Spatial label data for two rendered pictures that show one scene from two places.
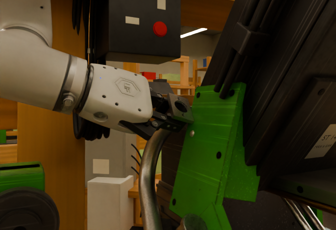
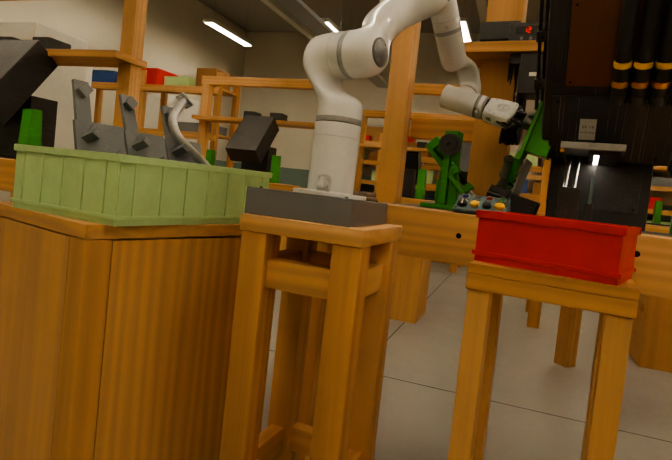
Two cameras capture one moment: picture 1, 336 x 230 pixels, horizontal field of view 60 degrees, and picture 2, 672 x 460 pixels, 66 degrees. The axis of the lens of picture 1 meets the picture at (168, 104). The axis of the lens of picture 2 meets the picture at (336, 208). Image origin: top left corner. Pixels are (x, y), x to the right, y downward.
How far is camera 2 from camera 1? 1.52 m
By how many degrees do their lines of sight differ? 53
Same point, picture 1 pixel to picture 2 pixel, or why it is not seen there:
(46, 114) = (486, 130)
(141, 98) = (507, 112)
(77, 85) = (479, 105)
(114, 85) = (497, 106)
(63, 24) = (502, 80)
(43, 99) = (467, 111)
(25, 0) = (468, 74)
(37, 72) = (465, 101)
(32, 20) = (471, 82)
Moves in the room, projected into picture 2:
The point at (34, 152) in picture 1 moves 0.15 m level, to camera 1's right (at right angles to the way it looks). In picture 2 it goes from (478, 150) to (511, 151)
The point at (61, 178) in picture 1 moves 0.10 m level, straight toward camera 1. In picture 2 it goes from (490, 166) to (483, 164)
